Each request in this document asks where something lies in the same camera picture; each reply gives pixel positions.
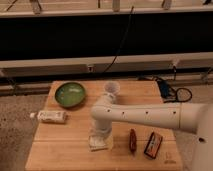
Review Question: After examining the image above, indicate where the white ceramic cup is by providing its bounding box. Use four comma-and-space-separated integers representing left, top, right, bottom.
104, 81, 120, 95

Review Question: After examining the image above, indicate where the black hanging cable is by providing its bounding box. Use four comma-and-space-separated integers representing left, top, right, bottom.
104, 5, 135, 73

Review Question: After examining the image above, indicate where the wooden board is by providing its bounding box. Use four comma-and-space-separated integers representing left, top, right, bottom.
25, 81, 183, 171

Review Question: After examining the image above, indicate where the red pocket knife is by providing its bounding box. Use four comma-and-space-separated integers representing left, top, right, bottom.
129, 129, 137, 154

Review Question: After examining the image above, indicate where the blue power adapter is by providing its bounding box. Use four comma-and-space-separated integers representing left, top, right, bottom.
158, 81, 170, 98

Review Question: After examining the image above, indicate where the green bowl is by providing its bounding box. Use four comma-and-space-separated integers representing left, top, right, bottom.
55, 82, 86, 108

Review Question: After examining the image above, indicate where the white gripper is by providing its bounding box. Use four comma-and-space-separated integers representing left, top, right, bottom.
90, 121, 112, 139

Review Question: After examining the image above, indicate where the black cable on floor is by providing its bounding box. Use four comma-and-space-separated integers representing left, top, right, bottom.
153, 75, 194, 104

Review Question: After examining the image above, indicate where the white tube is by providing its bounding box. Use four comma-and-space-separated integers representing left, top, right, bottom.
30, 110, 67, 123

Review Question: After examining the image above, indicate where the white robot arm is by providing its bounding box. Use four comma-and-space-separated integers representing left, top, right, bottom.
91, 93, 213, 171

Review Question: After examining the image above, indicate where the white sponge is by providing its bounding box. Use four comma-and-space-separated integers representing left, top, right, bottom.
89, 136, 113, 151

